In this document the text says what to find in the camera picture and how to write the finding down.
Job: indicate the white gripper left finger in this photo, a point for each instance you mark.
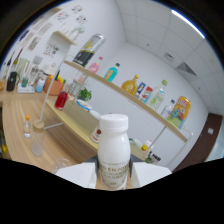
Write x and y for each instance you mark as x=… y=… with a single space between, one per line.
x=80 y=175

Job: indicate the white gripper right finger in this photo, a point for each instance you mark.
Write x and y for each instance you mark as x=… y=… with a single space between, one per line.
x=148 y=173

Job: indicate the white milk bottle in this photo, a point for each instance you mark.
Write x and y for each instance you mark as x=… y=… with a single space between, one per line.
x=114 y=156

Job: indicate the clear jar with wooden lid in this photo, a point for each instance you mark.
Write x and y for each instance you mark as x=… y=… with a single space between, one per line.
x=37 y=141

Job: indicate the clear bottle with orange cap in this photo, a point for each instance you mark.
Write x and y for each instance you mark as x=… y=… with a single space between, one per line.
x=27 y=130

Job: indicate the white and blue cup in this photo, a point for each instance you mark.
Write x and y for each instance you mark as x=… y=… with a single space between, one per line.
x=39 y=86

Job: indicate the green cup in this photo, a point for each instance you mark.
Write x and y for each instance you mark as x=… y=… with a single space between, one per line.
x=24 y=82

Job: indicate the brown door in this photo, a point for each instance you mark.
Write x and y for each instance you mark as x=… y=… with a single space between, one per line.
x=200 y=143

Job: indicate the small clear water bottle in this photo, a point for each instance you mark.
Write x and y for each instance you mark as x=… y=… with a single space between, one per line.
x=167 y=110

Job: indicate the large yellow printed can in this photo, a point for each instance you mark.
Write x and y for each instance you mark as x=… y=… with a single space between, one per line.
x=180 y=111

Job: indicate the blue white tub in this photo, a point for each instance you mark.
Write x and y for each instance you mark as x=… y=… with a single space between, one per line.
x=84 y=105

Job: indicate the clear bottle with green cap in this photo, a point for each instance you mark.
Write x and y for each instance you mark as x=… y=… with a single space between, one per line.
x=156 y=98

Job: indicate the red liquid glass bottle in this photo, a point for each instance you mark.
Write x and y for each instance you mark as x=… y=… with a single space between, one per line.
x=61 y=101

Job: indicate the green potted plant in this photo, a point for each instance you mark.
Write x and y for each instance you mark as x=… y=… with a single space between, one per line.
x=84 y=94

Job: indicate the blue white drink carton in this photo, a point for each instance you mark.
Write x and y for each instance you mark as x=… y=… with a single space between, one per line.
x=140 y=90

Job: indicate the amber glass bottle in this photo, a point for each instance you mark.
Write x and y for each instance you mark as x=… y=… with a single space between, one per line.
x=130 y=86

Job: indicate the orange basket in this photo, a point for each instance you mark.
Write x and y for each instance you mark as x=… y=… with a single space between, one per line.
x=53 y=87

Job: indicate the white tray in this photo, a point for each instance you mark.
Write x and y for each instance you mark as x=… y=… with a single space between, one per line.
x=26 y=89

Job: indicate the teal bottle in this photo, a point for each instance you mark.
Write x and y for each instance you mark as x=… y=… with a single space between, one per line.
x=111 y=73

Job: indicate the small pink bottle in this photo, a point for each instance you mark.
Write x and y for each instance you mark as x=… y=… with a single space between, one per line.
x=94 y=66

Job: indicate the black kettle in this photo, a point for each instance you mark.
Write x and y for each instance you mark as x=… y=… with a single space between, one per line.
x=11 y=82

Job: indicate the large black yellow can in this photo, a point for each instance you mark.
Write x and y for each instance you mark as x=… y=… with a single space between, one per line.
x=87 y=50

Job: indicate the white frame wooden shelf rack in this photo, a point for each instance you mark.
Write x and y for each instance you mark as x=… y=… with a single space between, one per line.
x=80 y=123

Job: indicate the wooden wall shelf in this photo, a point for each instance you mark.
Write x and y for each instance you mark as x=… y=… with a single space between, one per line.
x=65 y=37

